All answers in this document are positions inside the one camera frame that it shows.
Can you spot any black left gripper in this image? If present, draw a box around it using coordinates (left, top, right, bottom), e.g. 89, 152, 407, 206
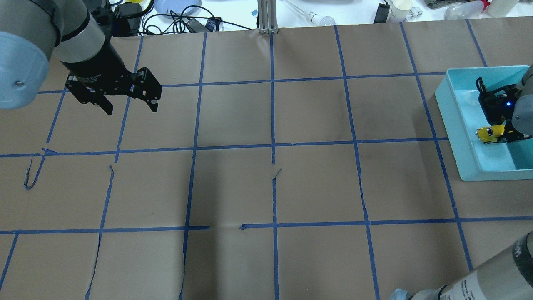
63, 42, 162, 115

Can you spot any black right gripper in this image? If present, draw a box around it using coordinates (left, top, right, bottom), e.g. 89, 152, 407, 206
476, 77, 526, 144

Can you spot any yellow beetle toy car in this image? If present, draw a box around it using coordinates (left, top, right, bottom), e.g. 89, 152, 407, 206
476, 125, 505, 145

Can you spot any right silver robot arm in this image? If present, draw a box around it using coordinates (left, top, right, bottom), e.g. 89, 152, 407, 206
390, 66, 533, 300

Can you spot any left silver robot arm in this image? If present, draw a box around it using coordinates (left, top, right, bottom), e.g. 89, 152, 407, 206
0, 0, 162, 115

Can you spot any teal plastic bin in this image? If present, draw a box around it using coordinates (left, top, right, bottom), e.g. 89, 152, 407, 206
435, 66, 533, 182

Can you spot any light blue plate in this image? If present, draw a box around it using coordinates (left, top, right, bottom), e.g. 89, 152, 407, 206
154, 0, 202, 18

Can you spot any clear plastic bottle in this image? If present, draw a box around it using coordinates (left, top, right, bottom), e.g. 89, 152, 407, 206
443, 0, 491, 20

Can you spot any cream paper cup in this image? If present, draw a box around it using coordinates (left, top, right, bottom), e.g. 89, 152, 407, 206
388, 0, 413, 23

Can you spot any black power adapter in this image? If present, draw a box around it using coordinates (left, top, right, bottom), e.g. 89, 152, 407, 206
373, 3, 391, 23

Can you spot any light bulb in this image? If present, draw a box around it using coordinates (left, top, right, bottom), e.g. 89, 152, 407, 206
285, 0, 336, 26

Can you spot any aluminium frame post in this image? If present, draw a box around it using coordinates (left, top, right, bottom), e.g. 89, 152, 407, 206
257, 0, 279, 34

